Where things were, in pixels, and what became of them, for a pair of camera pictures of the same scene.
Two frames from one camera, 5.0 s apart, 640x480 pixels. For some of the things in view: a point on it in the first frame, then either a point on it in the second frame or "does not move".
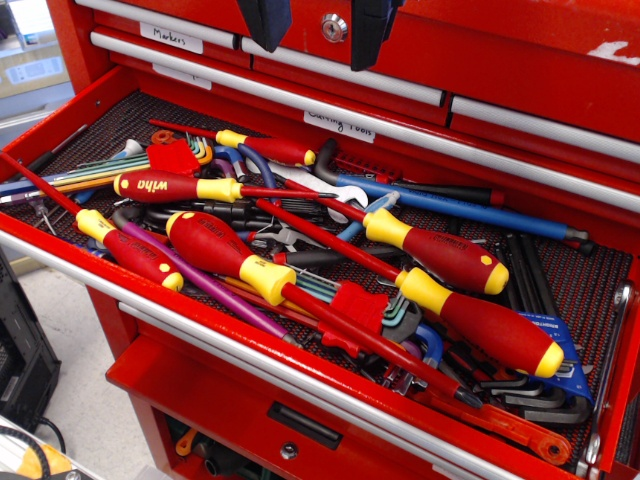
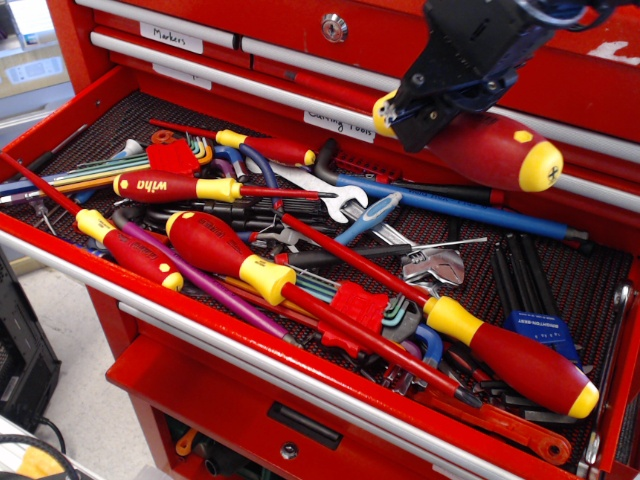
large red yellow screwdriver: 482,325 → 521,364
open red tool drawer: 475,311 does not move
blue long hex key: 326,150 does not move
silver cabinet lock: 334,28 does not move
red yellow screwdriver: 433,253 → 484,149
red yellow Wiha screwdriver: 145,186 does not move
